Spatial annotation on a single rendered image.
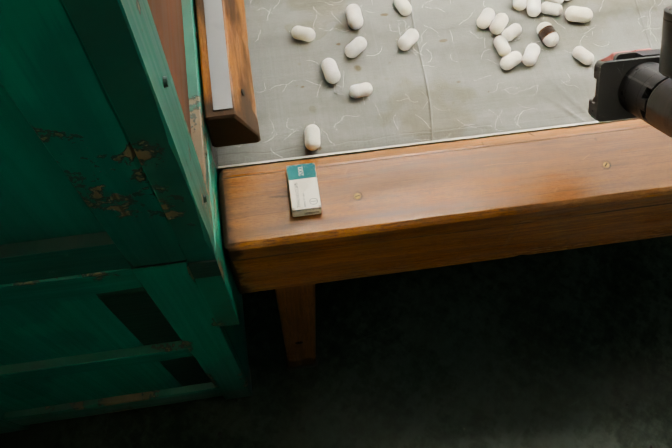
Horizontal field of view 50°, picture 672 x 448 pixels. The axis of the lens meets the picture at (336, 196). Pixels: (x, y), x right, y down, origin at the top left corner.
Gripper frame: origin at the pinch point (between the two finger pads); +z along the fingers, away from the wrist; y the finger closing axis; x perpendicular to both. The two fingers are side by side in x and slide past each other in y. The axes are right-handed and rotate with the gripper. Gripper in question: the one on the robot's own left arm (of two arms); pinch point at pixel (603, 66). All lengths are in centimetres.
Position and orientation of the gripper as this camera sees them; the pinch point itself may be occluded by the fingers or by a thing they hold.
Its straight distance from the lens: 91.1
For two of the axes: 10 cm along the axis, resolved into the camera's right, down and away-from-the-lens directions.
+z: -1.3, -4.1, 9.0
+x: 0.7, 9.0, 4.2
